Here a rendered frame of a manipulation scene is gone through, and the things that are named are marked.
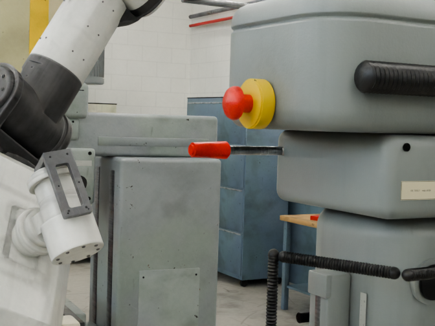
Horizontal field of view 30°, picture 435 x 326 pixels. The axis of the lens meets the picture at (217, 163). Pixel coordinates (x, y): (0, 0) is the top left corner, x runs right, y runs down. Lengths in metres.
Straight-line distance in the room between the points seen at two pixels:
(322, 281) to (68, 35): 0.52
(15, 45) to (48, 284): 1.65
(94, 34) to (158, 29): 9.62
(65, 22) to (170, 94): 9.66
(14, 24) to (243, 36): 1.68
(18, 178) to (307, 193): 0.38
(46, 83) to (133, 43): 9.50
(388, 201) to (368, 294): 0.14
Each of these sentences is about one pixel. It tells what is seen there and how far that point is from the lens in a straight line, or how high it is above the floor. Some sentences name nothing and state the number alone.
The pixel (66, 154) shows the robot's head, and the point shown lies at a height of 1.69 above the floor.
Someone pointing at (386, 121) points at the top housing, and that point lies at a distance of 0.91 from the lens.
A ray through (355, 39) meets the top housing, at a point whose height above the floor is 1.83.
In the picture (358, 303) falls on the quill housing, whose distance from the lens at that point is 1.04.
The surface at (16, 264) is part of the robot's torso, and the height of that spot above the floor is 1.55.
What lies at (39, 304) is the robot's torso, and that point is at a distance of 1.03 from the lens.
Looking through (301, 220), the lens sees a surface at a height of 0.88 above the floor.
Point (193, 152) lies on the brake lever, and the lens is 1.03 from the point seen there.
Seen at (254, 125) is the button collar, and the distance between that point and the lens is 0.95.
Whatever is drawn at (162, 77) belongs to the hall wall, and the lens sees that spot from 10.82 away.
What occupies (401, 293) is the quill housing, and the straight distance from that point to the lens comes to 1.01.
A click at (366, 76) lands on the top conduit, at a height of 1.79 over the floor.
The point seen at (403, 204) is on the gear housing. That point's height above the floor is 1.65.
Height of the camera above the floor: 1.74
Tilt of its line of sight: 3 degrees down
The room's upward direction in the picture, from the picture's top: 2 degrees clockwise
